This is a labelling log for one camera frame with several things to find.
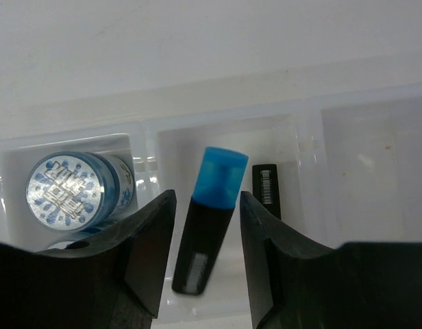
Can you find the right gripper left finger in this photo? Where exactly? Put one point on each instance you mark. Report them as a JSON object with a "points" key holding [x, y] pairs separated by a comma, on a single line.
{"points": [[112, 279]]}

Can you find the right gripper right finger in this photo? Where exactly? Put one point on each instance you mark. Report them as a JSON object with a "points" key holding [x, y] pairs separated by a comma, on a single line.
{"points": [[295, 282]]}

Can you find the blue slime jar labelled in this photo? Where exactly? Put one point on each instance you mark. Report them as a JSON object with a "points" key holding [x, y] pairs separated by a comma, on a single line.
{"points": [[68, 239]]}

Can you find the orange highlighter marker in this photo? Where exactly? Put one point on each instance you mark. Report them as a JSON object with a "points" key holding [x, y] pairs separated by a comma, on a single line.
{"points": [[265, 187]]}

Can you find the blue highlighter marker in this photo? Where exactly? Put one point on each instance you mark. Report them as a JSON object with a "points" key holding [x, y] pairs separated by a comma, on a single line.
{"points": [[210, 210]]}

